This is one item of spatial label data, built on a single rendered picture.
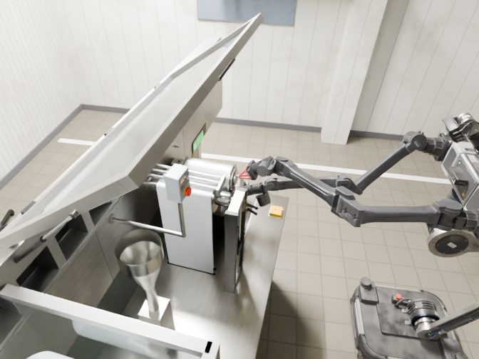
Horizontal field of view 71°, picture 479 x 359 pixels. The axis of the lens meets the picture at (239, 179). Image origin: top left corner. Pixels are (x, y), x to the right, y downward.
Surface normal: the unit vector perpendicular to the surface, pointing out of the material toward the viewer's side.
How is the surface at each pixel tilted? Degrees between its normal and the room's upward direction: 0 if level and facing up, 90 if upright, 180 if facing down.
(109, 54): 90
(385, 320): 0
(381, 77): 90
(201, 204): 90
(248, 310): 0
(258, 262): 0
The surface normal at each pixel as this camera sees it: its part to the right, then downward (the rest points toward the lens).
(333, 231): 0.04, -0.76
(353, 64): -0.13, 0.64
